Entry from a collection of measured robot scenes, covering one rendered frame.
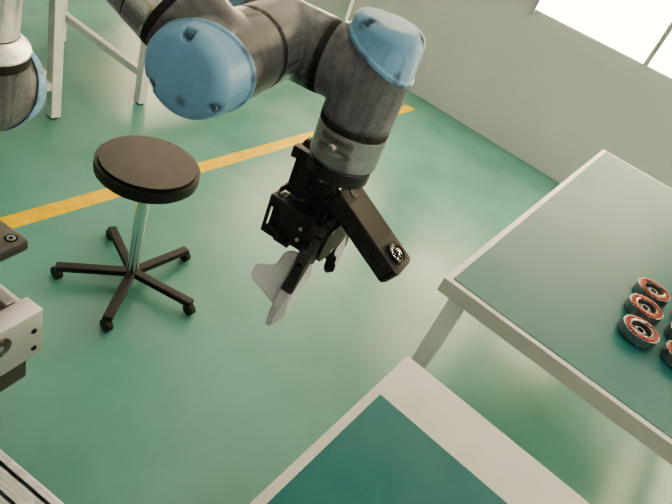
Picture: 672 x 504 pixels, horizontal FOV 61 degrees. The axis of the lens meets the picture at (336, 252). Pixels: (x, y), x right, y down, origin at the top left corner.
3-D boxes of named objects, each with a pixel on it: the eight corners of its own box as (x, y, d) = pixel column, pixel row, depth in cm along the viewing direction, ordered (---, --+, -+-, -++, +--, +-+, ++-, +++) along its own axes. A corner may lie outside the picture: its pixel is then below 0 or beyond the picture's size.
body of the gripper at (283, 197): (291, 211, 73) (320, 129, 66) (347, 246, 72) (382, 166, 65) (257, 235, 67) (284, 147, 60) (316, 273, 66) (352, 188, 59)
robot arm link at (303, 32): (205, -21, 50) (315, 32, 49) (263, -31, 59) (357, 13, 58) (190, 64, 55) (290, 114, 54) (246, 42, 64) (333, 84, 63)
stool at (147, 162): (34, 260, 215) (37, 131, 182) (144, 222, 252) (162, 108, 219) (124, 353, 197) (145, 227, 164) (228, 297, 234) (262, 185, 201)
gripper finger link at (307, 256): (286, 287, 68) (324, 225, 68) (298, 295, 68) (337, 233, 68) (274, 286, 64) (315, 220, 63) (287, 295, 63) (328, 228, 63)
